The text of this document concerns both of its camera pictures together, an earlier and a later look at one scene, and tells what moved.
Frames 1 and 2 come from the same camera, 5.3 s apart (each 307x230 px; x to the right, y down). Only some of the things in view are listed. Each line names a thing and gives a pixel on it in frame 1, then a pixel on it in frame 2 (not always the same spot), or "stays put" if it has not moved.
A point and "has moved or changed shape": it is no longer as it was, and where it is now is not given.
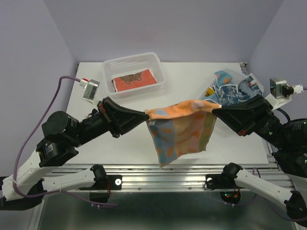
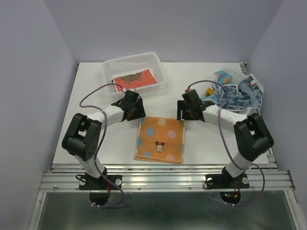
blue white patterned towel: [232, 94] stays put
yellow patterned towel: [209, 91] stays put
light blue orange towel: [223, 77] stays put
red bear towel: [135, 81] stays put
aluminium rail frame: [166, 178] stays put
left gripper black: [120, 119] to [140, 113]
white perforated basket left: [119, 67] stays put
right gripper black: [246, 115] to [182, 105]
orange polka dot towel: [181, 128] has moved or changed shape
